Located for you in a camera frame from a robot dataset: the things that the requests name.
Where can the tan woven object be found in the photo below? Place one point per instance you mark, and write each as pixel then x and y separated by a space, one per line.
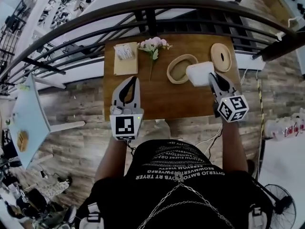
pixel 22 141

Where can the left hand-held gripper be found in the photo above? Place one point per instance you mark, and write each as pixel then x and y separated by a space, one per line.
pixel 125 126

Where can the oval woven lid with hole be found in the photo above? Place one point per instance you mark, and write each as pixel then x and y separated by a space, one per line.
pixel 221 57

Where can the white glass-top table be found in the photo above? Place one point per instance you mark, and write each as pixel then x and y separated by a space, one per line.
pixel 28 118

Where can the person's right forearm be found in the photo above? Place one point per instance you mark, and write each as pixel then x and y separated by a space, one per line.
pixel 234 147

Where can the person's left forearm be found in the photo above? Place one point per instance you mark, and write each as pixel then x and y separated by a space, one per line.
pixel 112 159

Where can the white square box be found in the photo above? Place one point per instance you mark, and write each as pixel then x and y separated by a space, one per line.
pixel 199 74

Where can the dark metal railing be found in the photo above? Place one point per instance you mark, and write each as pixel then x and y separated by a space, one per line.
pixel 95 15

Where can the person's black printed shirt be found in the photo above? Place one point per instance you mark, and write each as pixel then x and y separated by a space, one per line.
pixel 178 204

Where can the tan flat box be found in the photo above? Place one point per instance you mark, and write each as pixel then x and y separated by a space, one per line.
pixel 126 65

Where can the small clear bottle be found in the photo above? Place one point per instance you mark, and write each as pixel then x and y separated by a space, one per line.
pixel 22 87

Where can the pack of red-capped bottles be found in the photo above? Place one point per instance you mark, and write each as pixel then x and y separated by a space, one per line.
pixel 286 128

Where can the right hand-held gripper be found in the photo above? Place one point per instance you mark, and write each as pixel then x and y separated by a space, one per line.
pixel 232 108

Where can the pink artificial flower bouquet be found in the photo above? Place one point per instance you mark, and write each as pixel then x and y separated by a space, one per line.
pixel 153 46

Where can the brown cardboard box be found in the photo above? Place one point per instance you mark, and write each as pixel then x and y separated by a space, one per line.
pixel 274 3

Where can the black standing fan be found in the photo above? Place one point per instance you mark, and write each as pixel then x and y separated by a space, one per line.
pixel 281 206

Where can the oval wooden bowl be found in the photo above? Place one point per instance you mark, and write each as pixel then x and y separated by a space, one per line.
pixel 177 71

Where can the white clear packet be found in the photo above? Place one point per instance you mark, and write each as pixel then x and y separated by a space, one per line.
pixel 124 52

